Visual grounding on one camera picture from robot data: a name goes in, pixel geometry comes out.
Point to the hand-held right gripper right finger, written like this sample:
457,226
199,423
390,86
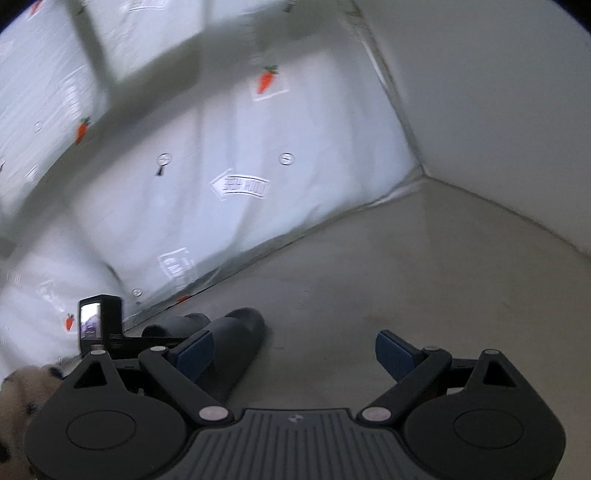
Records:
395,355

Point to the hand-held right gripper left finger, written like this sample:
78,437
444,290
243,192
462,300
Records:
196,355

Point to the grey slide sandal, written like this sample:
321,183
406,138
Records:
235,341
184,323

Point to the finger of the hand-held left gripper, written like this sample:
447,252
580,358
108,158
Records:
157,341

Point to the white printed plastic sheet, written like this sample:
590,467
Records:
207,161

